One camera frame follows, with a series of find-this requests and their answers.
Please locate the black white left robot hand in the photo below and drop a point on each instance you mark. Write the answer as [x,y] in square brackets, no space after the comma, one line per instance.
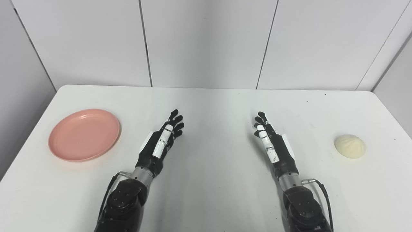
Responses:
[151,154]

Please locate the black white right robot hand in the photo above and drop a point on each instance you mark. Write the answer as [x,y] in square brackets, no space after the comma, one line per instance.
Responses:
[283,154]

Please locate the cream steamed bun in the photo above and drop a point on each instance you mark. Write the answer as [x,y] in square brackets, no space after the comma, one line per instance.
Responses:
[350,146]

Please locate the pink round plate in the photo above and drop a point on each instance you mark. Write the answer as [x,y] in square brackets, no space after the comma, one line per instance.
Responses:
[83,135]

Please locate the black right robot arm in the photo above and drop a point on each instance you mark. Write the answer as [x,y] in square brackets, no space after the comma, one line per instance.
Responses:
[302,206]

